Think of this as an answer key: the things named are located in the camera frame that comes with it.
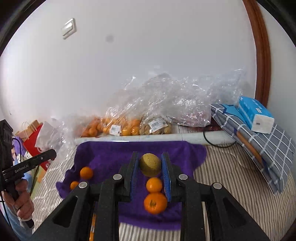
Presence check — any yellow-green round fruit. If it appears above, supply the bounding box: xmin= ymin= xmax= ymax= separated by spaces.
xmin=139 ymin=153 xmax=162 ymax=177

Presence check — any front right orange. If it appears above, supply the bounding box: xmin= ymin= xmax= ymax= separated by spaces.
xmin=80 ymin=167 xmax=94 ymax=180

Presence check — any clear bag of mandarins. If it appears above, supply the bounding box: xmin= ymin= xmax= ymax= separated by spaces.
xmin=80 ymin=103 xmax=142 ymax=138

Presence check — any orange near yellow fruit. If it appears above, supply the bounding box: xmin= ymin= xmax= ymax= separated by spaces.
xmin=146 ymin=177 xmax=163 ymax=193

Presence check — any red paper bag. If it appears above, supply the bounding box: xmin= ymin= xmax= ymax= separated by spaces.
xmin=23 ymin=124 xmax=42 ymax=157

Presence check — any small right mandarin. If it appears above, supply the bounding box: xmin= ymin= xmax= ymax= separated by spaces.
xmin=70 ymin=181 xmax=79 ymax=190

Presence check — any person's left hand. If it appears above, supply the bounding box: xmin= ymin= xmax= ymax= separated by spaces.
xmin=1 ymin=179 xmax=34 ymax=219

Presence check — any black cable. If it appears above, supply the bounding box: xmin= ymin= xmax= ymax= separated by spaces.
xmin=203 ymin=129 xmax=238 ymax=148

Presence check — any grey plastic bag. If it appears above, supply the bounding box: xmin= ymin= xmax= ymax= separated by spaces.
xmin=35 ymin=121 xmax=62 ymax=152

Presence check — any clear bag of yellow fruits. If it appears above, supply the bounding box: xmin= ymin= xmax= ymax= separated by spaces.
xmin=139 ymin=114 xmax=172 ymax=135

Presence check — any large orange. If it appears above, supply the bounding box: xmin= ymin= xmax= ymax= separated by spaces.
xmin=144 ymin=192 xmax=168 ymax=215

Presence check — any white wall switch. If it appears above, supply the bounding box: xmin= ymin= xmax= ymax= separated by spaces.
xmin=61 ymin=18 xmax=77 ymax=40

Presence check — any crumpled clear plastic bag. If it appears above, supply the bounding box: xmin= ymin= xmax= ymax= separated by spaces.
xmin=123 ymin=69 xmax=249 ymax=127

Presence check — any striped bed quilt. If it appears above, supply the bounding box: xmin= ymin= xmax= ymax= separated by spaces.
xmin=33 ymin=144 xmax=295 ymax=240

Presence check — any purple towel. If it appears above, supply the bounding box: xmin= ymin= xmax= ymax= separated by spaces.
xmin=56 ymin=141 xmax=207 ymax=230

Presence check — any left clear plastic bag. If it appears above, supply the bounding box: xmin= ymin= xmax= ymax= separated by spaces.
xmin=49 ymin=114 xmax=96 ymax=151

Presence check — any blue tissue pack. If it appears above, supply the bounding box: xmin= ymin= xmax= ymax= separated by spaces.
xmin=238 ymin=96 xmax=274 ymax=134

